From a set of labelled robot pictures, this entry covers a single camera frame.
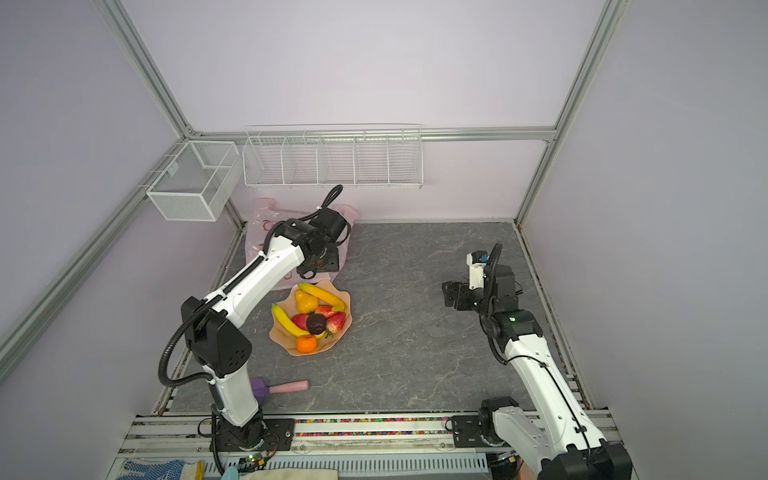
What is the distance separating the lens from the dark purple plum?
863mm

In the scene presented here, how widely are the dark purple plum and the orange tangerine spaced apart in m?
0.03

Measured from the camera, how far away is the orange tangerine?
32.9 inches

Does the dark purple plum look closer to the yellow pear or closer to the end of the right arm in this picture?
the yellow pear
